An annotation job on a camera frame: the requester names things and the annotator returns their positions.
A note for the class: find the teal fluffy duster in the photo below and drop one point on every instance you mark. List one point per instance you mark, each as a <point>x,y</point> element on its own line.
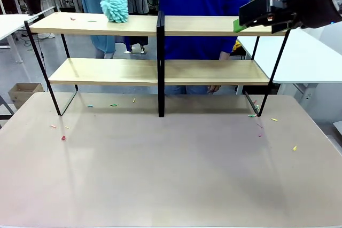
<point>115,2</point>

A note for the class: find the white table with rounded corner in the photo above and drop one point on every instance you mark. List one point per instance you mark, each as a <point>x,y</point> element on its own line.
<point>307,57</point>

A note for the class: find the brown cardboard box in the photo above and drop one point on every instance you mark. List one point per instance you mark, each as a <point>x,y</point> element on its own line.
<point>25,93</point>

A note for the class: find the yellow cloth bundle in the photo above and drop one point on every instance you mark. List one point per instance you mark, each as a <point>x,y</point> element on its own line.
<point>235,46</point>

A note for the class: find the person's left hand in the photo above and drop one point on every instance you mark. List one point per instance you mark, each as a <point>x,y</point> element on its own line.
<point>214,88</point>

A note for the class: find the two-tier wooden shelf black frame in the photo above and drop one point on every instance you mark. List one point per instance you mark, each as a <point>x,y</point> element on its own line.
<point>133,71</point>

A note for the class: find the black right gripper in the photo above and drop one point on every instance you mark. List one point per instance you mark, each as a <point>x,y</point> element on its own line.
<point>315,1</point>

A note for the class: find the red paper scrap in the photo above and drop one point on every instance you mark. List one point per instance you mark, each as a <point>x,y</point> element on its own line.
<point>63,137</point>

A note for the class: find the grey metal stand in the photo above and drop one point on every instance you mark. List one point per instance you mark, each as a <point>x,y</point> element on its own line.
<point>6,108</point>

